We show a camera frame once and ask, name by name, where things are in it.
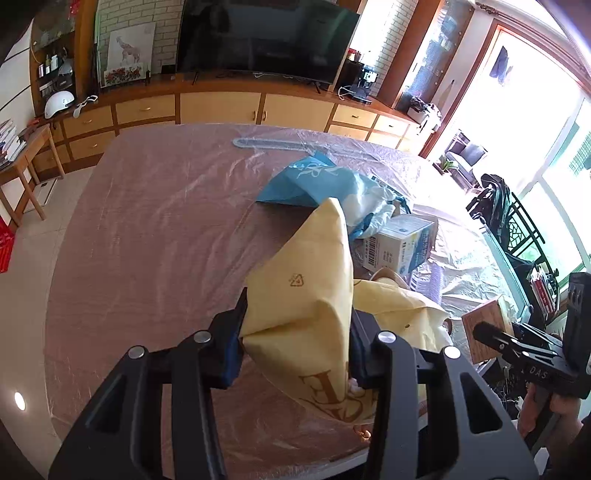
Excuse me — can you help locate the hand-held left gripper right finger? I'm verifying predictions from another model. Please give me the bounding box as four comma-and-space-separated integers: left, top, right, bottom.
346, 308, 540, 480

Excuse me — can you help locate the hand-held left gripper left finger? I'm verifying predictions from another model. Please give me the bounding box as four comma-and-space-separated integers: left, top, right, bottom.
48, 287, 250, 480

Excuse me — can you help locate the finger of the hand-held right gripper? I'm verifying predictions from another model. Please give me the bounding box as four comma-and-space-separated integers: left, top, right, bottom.
472, 320, 564, 366

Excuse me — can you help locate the white blue-printed carton box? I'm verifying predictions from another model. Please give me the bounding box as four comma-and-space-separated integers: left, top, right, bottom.
360, 213, 439, 280

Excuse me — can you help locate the blue printed bag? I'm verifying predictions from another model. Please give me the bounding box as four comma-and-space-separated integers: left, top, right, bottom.
256, 154, 411, 241

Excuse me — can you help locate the person's right forearm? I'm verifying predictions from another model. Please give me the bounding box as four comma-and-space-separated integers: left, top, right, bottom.
538, 413, 591, 480

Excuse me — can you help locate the person's right hand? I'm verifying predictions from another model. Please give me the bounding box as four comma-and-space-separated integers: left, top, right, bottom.
516, 383, 585, 439

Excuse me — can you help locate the wooden box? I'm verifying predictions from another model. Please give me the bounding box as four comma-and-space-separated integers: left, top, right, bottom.
462, 295, 514, 365

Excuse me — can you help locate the pale purple ribbed packet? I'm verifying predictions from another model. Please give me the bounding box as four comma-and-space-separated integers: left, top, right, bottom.
410, 264, 445, 302

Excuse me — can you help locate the dark carved wooden chair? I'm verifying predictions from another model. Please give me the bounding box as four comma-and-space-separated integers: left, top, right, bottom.
503, 203, 561, 278

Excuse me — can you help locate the dark armchair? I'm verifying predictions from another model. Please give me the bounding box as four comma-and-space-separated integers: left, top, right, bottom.
445, 134, 488, 185

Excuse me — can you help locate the clear plastic hanger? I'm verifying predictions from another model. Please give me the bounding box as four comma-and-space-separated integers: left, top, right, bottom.
232, 135, 326, 154

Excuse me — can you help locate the white grey device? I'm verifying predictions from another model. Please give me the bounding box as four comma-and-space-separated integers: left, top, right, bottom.
406, 97, 441, 131

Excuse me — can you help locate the wooden sideboard cabinet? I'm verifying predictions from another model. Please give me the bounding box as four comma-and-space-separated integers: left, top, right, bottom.
34, 69, 426, 176

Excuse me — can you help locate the red box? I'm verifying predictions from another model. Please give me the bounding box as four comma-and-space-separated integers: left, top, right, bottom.
0, 217, 16, 274

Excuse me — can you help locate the hanging dark garment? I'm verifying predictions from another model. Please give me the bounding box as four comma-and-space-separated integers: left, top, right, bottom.
491, 46, 514, 86

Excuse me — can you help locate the black coffee machine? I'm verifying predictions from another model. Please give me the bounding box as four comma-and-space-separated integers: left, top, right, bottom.
339, 60, 382, 102

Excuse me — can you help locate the small wooden side table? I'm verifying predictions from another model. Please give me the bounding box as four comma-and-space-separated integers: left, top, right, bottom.
0, 124, 65, 227

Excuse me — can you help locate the flower picture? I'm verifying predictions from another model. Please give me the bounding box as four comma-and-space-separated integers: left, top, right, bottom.
102, 66, 151, 88

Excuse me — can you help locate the wooden glass cabinet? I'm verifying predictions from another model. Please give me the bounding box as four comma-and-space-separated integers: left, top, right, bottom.
383, 0, 476, 112

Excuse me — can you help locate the white helmet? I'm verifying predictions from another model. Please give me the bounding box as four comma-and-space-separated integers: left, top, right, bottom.
44, 90, 75, 119

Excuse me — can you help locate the stack of books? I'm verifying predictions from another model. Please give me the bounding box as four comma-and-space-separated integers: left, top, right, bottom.
0, 119, 27, 169

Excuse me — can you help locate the black flat television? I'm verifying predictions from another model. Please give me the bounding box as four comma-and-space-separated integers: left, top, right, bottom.
175, 0, 361, 89

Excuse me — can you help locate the giraffe painting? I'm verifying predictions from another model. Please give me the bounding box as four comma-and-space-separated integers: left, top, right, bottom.
107, 21, 156, 70

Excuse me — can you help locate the white wardrobe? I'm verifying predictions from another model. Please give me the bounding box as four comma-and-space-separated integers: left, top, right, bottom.
0, 21, 37, 134

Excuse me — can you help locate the wooden display shelf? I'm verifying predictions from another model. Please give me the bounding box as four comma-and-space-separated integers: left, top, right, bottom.
30, 0, 100, 95

